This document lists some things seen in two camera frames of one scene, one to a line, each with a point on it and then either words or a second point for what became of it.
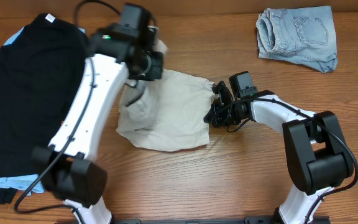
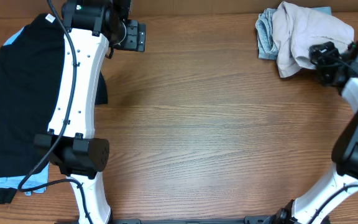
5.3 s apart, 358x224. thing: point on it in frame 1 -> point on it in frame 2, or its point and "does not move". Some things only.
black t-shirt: [36, 79] does not move
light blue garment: [27, 183] does not move
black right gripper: [220, 121] -> [323, 56]
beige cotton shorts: [171, 113] -> [296, 28]
